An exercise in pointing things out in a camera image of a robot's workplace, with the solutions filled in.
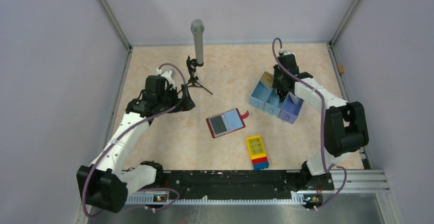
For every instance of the small tan object on rail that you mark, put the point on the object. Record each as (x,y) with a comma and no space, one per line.
(340,69)

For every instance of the blue three-slot card box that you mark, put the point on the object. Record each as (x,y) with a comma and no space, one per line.
(286,108)

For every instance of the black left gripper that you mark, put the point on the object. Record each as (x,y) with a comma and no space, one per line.
(186,104)

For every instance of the grey microphone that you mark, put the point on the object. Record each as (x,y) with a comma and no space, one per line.
(197,28)

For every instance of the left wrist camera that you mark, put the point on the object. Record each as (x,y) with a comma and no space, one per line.
(168,75)

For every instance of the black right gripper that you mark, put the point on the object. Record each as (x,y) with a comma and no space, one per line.
(276,85)

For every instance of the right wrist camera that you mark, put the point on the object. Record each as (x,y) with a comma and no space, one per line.
(283,52)

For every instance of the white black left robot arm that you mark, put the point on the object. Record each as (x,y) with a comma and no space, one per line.
(103,184)

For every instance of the black tripod stand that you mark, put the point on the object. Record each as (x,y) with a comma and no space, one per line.
(193,80)

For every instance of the yellow red blue toy block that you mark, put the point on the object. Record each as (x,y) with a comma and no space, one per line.
(257,153)

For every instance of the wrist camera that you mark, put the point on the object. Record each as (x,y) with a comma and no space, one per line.
(283,52)
(168,75)

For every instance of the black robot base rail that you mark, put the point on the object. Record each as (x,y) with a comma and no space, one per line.
(240,184)

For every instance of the red leather card holder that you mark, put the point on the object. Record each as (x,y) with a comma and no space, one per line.
(234,121)

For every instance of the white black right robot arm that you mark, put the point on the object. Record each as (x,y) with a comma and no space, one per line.
(343,127)

